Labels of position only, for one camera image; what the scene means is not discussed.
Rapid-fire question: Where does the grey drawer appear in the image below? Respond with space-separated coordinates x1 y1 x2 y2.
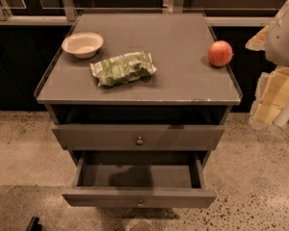
63 151 216 208
52 124 224 151

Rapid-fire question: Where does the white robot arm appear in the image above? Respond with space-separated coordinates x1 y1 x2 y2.
246 0 289 130

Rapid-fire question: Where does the grey drawer cabinet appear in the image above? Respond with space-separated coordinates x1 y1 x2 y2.
34 13 244 166

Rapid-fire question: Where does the grey top drawer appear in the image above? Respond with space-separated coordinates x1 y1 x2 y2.
52 124 224 151

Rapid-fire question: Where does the red apple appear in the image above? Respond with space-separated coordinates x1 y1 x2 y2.
208 40 233 67

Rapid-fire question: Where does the green chip bag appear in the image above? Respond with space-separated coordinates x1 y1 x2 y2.
90 51 157 87

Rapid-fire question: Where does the white paper bowl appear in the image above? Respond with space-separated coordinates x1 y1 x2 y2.
62 33 104 59

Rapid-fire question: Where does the black object at floor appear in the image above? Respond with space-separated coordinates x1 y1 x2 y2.
26 217 42 231

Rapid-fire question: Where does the white cylindrical post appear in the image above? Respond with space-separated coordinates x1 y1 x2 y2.
274 103 289 127

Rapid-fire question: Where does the metal railing frame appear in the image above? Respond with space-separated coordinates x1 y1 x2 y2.
0 0 289 27

